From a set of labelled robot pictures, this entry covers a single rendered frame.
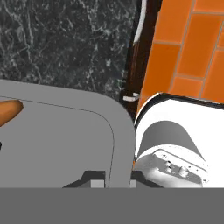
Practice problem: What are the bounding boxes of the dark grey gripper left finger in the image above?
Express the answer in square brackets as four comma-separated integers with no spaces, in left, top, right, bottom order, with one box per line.
[62,170,106,189]

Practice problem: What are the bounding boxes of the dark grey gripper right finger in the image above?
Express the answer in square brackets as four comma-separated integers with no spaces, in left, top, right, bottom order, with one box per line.
[129,171,165,189]

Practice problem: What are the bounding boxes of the grey vegetable container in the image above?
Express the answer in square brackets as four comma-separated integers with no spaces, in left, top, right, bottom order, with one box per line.
[0,79,137,189]

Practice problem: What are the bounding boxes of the orange carrot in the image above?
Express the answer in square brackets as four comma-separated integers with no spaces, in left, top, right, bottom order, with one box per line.
[0,99,25,128]

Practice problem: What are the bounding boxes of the white and grey round object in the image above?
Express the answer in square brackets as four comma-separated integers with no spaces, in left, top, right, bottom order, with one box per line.
[134,92,224,189]

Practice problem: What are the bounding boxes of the short white cupboard handle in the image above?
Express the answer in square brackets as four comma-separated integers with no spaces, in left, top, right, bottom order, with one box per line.
[122,92,141,102]

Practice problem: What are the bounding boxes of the long white cupboard handle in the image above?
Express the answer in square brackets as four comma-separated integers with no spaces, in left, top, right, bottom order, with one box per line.
[133,0,148,46]

